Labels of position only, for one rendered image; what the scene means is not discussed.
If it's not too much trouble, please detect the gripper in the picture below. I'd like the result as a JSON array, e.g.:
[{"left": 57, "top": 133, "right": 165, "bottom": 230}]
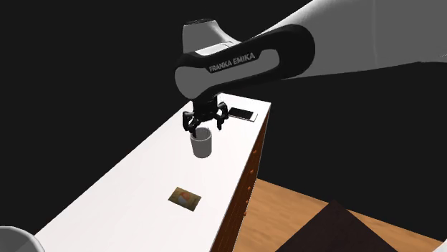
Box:
[{"left": 181, "top": 97, "right": 230, "bottom": 138}]

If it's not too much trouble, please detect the grey cup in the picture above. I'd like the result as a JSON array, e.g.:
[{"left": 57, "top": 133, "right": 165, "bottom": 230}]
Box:
[{"left": 189, "top": 127, "right": 213, "bottom": 160}]

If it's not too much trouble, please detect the black phone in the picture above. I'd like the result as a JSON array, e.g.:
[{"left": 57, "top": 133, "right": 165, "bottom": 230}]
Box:
[{"left": 227, "top": 106, "right": 259, "bottom": 123}]

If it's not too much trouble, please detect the small picture card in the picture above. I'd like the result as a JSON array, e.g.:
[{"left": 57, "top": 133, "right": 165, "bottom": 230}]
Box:
[{"left": 167, "top": 186, "right": 203, "bottom": 212}]

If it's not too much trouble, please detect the white-topped wooden chest of drawers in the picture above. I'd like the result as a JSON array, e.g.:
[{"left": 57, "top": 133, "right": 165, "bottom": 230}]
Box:
[{"left": 33, "top": 92, "right": 273, "bottom": 252}]

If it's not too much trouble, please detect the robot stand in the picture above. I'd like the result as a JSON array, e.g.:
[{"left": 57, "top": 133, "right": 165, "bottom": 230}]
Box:
[{"left": 274, "top": 199, "right": 400, "bottom": 252}]

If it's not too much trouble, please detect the white bowl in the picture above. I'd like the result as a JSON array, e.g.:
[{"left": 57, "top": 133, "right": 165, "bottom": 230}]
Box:
[{"left": 0, "top": 226, "right": 47, "bottom": 252}]

